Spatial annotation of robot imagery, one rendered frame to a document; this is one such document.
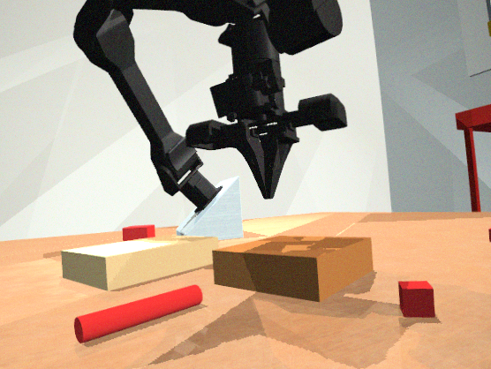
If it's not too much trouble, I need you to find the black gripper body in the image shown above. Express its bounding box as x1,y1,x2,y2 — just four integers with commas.
185,59,348,150

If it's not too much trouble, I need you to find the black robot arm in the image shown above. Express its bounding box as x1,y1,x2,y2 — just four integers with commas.
73,0,343,213

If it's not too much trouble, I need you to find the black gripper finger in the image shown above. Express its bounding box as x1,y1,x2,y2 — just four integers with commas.
226,138,268,200
259,132,300,200

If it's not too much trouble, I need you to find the red cylinder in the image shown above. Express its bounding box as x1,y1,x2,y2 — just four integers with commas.
74,285,203,343

